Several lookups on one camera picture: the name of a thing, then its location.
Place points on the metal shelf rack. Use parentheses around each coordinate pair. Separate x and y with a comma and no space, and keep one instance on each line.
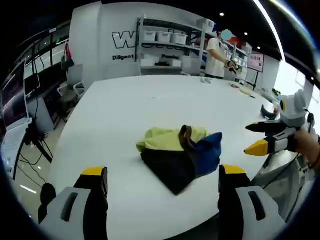
(165,45)

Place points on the beige elongated object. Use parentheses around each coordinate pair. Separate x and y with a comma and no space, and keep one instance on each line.
(246,90)

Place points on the hanging pink bag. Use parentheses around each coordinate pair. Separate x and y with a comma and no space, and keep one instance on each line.
(68,55)

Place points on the pink display screen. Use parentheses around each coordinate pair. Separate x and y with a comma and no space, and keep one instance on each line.
(255,62)

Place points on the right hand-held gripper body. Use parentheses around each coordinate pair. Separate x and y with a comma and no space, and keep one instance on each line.
(293,112)

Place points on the small red object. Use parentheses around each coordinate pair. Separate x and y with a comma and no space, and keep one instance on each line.
(234,85)

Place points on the yellow blue colour-block garment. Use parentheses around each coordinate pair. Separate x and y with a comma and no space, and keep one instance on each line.
(162,142)

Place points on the large tilted monitor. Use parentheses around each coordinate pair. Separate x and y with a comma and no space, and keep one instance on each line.
(13,100)

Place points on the person's right hand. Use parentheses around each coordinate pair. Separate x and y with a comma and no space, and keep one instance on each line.
(306,142)

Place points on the black desk monitor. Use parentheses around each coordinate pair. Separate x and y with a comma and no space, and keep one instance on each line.
(32,83)

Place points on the black shelf item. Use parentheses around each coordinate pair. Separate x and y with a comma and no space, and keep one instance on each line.
(163,63)

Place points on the white storage bin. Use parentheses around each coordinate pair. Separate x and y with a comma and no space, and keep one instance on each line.
(149,36)
(179,38)
(163,37)

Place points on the grey office chair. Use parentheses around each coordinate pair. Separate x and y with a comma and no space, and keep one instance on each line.
(190,65)
(66,97)
(75,77)

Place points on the black round object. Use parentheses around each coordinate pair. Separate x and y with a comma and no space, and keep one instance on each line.
(47,193)

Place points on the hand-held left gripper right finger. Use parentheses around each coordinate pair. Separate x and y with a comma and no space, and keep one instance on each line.
(240,220)

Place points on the dark curved object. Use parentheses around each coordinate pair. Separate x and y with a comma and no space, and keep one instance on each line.
(268,115)

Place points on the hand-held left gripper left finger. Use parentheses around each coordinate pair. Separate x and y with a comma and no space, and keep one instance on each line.
(82,225)

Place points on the black tripod stand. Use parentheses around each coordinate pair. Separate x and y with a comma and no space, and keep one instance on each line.
(40,145)

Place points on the grey desk cabinet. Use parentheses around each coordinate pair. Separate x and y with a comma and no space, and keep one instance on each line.
(41,115)

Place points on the black display stand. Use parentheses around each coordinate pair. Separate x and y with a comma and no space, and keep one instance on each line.
(255,80)

